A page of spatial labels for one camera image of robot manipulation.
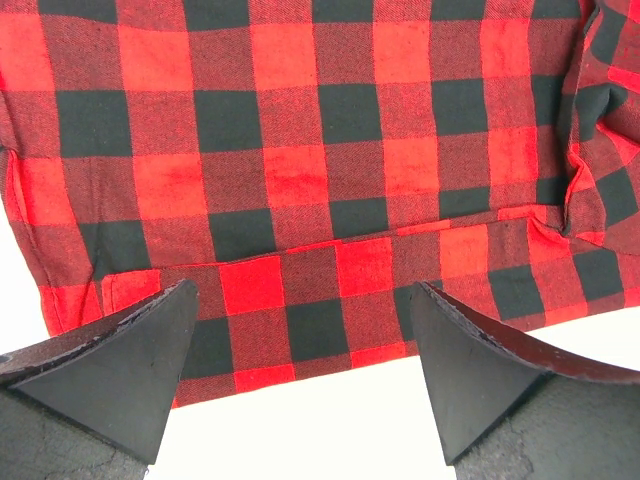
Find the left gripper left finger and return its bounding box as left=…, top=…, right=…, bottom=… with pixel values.
left=1, top=280, right=199, bottom=479

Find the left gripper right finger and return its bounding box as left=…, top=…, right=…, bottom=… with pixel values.
left=410, top=283, right=639, bottom=479

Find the red black plaid shirt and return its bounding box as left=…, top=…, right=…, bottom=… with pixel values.
left=1, top=1, right=639, bottom=406

